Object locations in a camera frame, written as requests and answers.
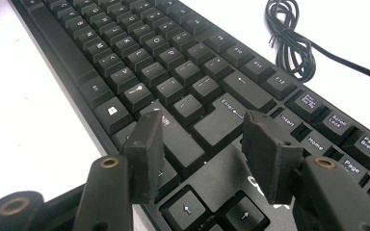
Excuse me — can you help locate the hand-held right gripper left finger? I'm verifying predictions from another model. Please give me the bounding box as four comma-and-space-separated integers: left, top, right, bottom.
123, 109, 166, 205

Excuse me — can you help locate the black computer keyboard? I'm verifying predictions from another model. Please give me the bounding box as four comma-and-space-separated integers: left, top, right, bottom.
11, 0, 370, 231

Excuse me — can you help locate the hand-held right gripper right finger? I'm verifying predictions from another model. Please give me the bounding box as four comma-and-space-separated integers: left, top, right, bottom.
242, 110, 304, 206

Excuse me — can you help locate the black keyboard cable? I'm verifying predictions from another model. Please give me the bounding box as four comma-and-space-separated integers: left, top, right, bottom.
264, 0, 370, 87

